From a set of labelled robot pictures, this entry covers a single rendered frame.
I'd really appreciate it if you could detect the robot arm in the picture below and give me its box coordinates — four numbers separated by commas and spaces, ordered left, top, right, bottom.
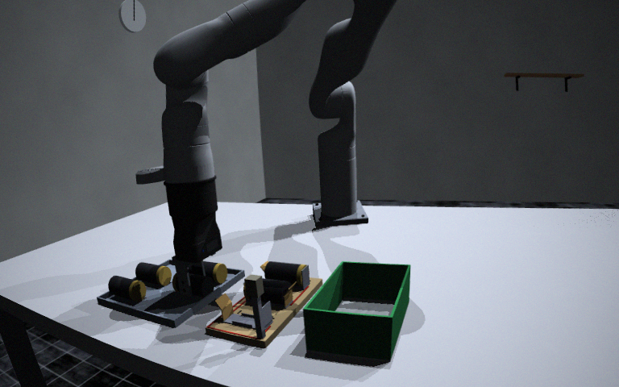
153, 0, 397, 217

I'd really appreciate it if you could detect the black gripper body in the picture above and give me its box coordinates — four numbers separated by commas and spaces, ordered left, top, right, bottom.
135, 143, 222, 263

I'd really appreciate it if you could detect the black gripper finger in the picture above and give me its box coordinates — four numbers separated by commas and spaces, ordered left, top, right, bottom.
191, 260, 206, 276
172, 256, 200, 297

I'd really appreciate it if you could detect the green open-top box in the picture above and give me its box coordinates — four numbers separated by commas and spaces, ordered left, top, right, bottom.
303, 261, 411, 362

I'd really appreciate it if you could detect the black battery with gold end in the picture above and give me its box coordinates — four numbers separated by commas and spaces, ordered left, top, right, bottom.
243, 278, 292, 305
172, 273, 214, 297
264, 261, 307, 286
188, 261, 227, 284
135, 262, 172, 286
108, 276, 146, 302

